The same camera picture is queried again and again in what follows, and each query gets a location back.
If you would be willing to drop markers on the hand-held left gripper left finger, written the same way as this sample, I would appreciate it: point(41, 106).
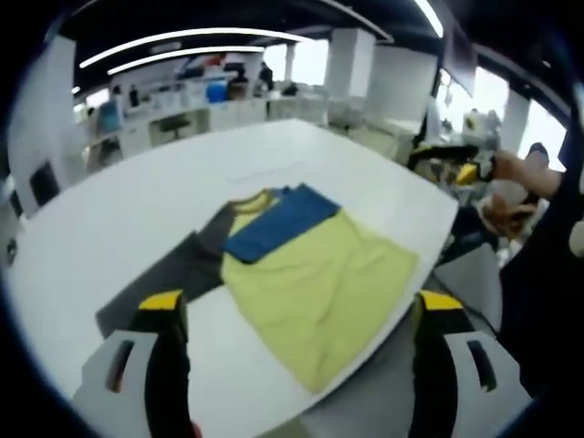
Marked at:
point(169, 365)

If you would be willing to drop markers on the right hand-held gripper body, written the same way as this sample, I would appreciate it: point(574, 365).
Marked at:
point(483, 132)

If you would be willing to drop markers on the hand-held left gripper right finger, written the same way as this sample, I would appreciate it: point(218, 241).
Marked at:
point(433, 378)

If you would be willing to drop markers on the yellow blue grey long-sleeved garment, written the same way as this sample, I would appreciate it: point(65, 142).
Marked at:
point(319, 283)

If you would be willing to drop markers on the person's right hand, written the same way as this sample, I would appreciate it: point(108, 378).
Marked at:
point(507, 166)

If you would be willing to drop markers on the dark hanging panel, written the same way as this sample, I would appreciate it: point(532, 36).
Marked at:
point(458, 61)

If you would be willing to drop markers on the grey mesh chair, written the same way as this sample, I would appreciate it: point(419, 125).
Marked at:
point(470, 287)

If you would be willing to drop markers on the white square pillar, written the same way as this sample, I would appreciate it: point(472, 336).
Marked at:
point(351, 75)
point(41, 114)

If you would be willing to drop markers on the person's dark clothing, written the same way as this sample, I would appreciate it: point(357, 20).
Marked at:
point(543, 296)

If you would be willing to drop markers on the black cabinet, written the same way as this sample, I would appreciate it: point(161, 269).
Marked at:
point(44, 182)

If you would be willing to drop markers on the white desk row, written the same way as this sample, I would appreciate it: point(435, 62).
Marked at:
point(228, 116)

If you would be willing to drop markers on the blue storage bin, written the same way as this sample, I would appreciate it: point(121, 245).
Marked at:
point(216, 92)

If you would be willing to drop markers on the blue-framed cabinet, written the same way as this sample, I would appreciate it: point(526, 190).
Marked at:
point(110, 117)

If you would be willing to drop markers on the long ceiling light strip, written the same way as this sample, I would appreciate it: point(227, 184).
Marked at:
point(182, 52)
point(182, 35)

